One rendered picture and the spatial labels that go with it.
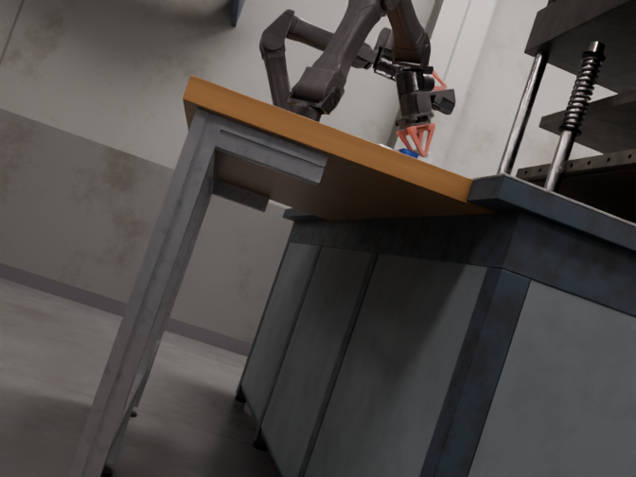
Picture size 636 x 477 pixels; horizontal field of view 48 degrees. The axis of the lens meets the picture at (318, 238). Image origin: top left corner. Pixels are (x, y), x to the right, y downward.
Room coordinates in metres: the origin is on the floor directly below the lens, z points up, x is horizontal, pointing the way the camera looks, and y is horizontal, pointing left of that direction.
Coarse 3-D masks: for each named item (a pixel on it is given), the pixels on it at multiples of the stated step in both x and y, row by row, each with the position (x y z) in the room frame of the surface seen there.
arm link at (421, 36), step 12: (348, 0) 1.48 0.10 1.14; (384, 0) 1.43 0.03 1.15; (396, 0) 1.46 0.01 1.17; (408, 0) 1.54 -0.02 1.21; (396, 12) 1.54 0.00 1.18; (408, 12) 1.56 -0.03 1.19; (396, 24) 1.58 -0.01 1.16; (408, 24) 1.57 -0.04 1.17; (396, 36) 1.62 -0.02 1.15; (408, 36) 1.60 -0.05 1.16; (420, 36) 1.62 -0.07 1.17; (396, 48) 1.66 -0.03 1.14; (408, 48) 1.64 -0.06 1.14; (420, 48) 1.64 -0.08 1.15; (408, 60) 1.68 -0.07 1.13; (420, 60) 1.66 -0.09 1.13
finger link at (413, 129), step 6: (402, 120) 1.70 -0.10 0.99; (414, 120) 1.69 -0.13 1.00; (402, 126) 1.71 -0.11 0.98; (408, 126) 1.67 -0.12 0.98; (414, 126) 1.67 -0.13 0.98; (420, 126) 1.67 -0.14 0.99; (426, 126) 1.68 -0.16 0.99; (432, 126) 1.68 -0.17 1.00; (414, 132) 1.67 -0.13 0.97; (432, 132) 1.68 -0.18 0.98; (414, 138) 1.68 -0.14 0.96; (426, 144) 1.69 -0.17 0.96; (420, 150) 1.69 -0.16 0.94; (426, 150) 1.70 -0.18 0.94
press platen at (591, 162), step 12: (600, 156) 2.45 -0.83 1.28; (612, 156) 2.38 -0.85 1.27; (624, 156) 2.32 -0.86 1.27; (528, 168) 2.95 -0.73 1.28; (540, 168) 2.85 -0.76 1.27; (576, 168) 2.58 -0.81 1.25; (588, 168) 2.51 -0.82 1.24; (600, 168) 2.45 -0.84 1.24; (612, 168) 2.40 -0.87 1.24; (528, 180) 2.97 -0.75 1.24
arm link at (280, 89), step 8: (264, 48) 1.93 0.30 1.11; (280, 48) 1.93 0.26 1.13; (264, 56) 1.95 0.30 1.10; (272, 56) 1.93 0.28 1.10; (280, 56) 1.93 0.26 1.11; (272, 64) 1.94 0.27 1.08; (280, 64) 1.94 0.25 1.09; (272, 72) 1.94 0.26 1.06; (280, 72) 1.94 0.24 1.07; (272, 80) 1.94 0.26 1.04; (280, 80) 1.94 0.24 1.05; (288, 80) 1.95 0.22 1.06; (272, 88) 1.95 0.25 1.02; (280, 88) 1.94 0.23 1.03; (288, 88) 1.95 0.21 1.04; (272, 96) 1.96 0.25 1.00; (280, 96) 1.95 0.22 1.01; (280, 104) 1.95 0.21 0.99; (288, 104) 1.95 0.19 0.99
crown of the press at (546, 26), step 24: (552, 0) 3.05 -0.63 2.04; (576, 0) 2.78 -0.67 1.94; (600, 0) 2.59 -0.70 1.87; (624, 0) 2.42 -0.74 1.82; (552, 24) 2.93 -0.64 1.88; (576, 24) 2.71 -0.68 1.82; (600, 24) 2.62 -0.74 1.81; (624, 24) 2.56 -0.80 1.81; (528, 48) 3.09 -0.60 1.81; (552, 48) 2.98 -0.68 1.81; (576, 48) 2.90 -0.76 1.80; (624, 48) 2.76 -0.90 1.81; (576, 72) 3.14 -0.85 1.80; (600, 72) 3.05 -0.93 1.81; (624, 72) 2.97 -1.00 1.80
